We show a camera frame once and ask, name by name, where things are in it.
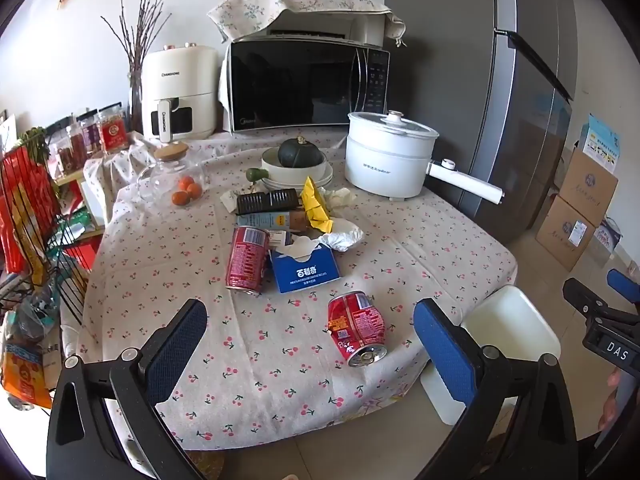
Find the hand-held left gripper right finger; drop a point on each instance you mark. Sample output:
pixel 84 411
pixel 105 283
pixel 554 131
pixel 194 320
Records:
pixel 445 355

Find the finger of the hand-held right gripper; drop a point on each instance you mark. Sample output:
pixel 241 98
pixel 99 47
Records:
pixel 582 296
pixel 624 285

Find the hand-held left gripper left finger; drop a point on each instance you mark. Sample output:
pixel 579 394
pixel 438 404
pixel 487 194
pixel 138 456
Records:
pixel 175 350

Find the white plastic bin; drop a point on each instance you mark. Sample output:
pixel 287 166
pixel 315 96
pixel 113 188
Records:
pixel 510 325

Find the dented red drink can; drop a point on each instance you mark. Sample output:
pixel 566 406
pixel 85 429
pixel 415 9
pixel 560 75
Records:
pixel 355 325

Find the blue tissue box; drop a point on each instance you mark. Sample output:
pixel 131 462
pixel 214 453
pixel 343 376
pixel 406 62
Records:
pixel 305 275

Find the white wrapper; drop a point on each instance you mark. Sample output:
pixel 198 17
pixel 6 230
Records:
pixel 345 236

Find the yellow wrapper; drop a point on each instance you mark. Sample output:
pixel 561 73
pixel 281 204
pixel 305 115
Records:
pixel 315 205

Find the person's right hand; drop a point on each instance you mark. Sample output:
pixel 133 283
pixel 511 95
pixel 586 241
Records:
pixel 611 402

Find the blue and white bag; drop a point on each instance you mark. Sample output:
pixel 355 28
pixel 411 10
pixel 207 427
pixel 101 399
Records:
pixel 609 235

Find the cardboard box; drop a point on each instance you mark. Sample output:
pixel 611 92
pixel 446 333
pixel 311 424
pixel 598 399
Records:
pixel 562 235
pixel 587 185

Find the cherry print tablecloth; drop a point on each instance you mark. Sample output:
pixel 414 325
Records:
pixel 300 360

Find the light blue printed box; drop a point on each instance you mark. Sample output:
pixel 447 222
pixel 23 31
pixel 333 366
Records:
pixel 602 140

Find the grey plastic bag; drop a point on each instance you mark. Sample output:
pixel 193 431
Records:
pixel 32 312

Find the orange snack bag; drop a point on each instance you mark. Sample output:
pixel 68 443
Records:
pixel 22 375

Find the blue and white carton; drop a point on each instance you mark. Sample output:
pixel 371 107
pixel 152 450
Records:
pixel 262 220

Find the glass jar with cork lid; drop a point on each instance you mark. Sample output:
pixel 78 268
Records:
pixel 160 177

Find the black ribbed package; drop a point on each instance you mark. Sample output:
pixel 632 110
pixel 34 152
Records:
pixel 267 201

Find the wooden shelf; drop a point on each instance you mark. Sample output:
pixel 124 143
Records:
pixel 85 195

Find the brown printed snack packet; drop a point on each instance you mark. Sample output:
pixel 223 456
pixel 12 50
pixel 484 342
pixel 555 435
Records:
pixel 302 222

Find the crumpled paper tissue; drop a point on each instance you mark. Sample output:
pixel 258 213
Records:
pixel 340 197

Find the green avocado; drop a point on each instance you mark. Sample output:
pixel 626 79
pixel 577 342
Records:
pixel 256 175

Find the white plate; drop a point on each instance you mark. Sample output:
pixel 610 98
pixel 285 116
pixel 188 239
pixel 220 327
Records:
pixel 320 181
pixel 300 189

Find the white electric pot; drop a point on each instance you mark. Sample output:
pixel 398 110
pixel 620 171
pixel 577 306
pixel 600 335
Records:
pixel 385 160

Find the red plastic bag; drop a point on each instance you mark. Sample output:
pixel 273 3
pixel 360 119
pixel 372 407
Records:
pixel 20 210

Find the white bowl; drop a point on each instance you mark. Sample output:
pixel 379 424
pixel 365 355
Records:
pixel 295 172

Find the clear jar of red snacks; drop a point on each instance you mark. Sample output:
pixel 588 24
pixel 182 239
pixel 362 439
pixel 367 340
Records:
pixel 75 145
pixel 60 157

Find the red label snack jar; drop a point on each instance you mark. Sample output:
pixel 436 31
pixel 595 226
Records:
pixel 112 132

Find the purple label snack jar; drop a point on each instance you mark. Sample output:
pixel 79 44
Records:
pixel 91 135

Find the dark green squash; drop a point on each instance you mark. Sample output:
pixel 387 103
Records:
pixel 300 152

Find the glass vase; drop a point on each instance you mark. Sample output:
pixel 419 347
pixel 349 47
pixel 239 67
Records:
pixel 136 105

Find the green leafy vegetable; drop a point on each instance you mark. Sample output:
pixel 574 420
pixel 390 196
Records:
pixel 35 145

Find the cream air fryer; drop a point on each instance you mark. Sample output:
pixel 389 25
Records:
pixel 180 75

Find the grey refrigerator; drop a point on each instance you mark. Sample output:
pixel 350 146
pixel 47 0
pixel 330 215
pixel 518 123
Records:
pixel 440 60

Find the black door microwave oven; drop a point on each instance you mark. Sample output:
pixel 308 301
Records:
pixel 300 85

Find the dried branches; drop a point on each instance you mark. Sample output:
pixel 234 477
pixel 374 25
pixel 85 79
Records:
pixel 140 25

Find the floral cover cloth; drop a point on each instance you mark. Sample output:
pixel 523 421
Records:
pixel 310 0

